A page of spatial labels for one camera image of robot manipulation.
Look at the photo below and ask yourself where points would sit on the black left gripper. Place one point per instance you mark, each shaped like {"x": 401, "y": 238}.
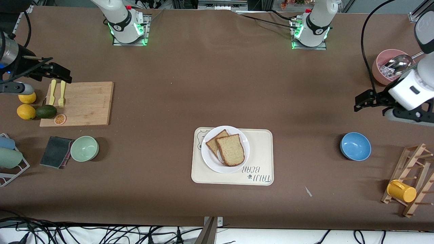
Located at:
{"x": 381, "y": 97}

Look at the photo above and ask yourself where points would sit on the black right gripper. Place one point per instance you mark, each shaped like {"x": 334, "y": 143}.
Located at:
{"x": 27, "y": 65}

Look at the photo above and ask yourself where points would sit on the light bread slice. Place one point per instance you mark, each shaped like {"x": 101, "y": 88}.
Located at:
{"x": 230, "y": 150}

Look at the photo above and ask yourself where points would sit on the dark-crust bread slice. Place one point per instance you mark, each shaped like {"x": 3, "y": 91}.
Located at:
{"x": 213, "y": 142}

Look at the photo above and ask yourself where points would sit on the white round plate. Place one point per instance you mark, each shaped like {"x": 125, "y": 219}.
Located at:
{"x": 208, "y": 159}

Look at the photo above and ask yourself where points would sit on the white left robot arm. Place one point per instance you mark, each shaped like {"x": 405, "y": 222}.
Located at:
{"x": 412, "y": 89}

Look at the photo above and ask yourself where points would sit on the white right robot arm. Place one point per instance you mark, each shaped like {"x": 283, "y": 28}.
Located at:
{"x": 122, "y": 20}

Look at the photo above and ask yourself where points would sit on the yellow plastic knife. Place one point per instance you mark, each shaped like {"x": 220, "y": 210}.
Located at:
{"x": 52, "y": 93}

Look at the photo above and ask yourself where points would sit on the yellow plastic fork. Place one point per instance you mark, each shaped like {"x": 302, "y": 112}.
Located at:
{"x": 62, "y": 96}

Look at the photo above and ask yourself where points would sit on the pink bowl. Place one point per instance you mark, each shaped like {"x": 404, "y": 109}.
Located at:
{"x": 378, "y": 73}

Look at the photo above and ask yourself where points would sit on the clear crumpled ice pieces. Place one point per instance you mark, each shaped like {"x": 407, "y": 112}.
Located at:
{"x": 386, "y": 70}

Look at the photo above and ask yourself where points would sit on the bamboo cutting board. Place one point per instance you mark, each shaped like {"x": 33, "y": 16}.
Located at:
{"x": 81, "y": 105}

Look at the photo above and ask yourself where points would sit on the yellow lemon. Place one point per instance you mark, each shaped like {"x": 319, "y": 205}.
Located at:
{"x": 25, "y": 112}
{"x": 27, "y": 98}

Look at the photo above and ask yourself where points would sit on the green avocado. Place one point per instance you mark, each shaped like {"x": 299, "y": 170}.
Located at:
{"x": 46, "y": 111}

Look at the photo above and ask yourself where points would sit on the orange slice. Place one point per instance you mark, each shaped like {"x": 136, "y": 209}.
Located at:
{"x": 60, "y": 119}

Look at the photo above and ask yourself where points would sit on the blue bowl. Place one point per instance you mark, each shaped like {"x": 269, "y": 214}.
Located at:
{"x": 355, "y": 146}

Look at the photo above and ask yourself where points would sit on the metal ladle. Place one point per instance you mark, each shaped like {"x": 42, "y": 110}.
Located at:
{"x": 400, "y": 63}

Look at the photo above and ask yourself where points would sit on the wooden cup rack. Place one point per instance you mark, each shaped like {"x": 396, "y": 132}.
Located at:
{"x": 412, "y": 159}

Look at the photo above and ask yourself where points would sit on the dark grey folded cloth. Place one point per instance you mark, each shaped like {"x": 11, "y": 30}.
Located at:
{"x": 54, "y": 151}

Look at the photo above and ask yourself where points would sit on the light green bowl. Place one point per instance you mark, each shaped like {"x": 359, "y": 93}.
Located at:
{"x": 84, "y": 148}

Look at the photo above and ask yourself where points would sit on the blue cup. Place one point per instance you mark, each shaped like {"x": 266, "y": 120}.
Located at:
{"x": 6, "y": 143}

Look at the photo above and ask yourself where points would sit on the pink folded cloth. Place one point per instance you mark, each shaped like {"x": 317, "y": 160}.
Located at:
{"x": 66, "y": 162}

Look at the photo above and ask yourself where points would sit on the yellow mug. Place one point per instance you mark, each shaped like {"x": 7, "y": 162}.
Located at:
{"x": 401, "y": 191}

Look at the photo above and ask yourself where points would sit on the pale green cup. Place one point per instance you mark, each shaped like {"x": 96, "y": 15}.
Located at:
{"x": 10, "y": 158}

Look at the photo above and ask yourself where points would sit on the small white paper scrap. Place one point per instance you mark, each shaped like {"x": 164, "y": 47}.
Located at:
{"x": 308, "y": 191}

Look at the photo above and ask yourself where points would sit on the cream bear-print tray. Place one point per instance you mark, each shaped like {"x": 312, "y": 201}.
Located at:
{"x": 261, "y": 152}

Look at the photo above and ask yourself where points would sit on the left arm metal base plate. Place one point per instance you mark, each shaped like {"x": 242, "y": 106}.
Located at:
{"x": 322, "y": 45}

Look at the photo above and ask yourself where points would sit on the aluminium corner frame profile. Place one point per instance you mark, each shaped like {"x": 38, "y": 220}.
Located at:
{"x": 414, "y": 16}

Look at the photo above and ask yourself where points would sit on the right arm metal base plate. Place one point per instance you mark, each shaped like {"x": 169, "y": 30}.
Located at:
{"x": 146, "y": 30}

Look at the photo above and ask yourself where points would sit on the metal table edge bracket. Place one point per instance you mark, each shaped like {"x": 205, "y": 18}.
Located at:
{"x": 220, "y": 222}

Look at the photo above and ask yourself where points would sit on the dark camera mount strut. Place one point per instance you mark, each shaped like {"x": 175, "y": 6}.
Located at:
{"x": 207, "y": 234}

